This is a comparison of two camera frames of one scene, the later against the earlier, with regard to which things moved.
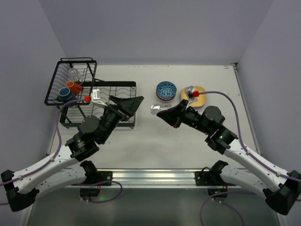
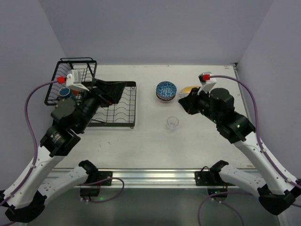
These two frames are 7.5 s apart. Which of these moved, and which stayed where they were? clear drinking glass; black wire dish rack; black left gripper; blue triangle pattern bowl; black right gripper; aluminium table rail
Moved: black right gripper; black left gripper; clear drinking glass
Stayed: black wire dish rack; blue triangle pattern bowl; aluminium table rail
